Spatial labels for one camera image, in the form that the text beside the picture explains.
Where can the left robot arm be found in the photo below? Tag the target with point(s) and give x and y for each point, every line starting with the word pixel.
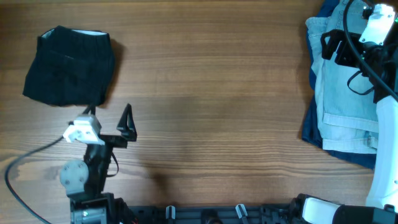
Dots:
pixel 84 179

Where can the dark blue garment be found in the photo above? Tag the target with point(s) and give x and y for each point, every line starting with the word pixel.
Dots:
pixel 310 132

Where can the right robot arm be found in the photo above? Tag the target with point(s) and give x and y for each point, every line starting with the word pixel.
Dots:
pixel 378 62

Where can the light blue denim shorts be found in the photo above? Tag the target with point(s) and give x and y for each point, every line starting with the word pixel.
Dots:
pixel 346 117

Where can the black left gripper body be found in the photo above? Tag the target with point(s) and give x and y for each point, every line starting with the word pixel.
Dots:
pixel 111 140

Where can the black shorts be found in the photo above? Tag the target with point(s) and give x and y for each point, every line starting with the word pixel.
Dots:
pixel 71 67

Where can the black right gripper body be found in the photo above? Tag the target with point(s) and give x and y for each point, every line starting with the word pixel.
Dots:
pixel 347 56

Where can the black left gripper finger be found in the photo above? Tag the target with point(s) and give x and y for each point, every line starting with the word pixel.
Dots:
pixel 126 125
pixel 91 109

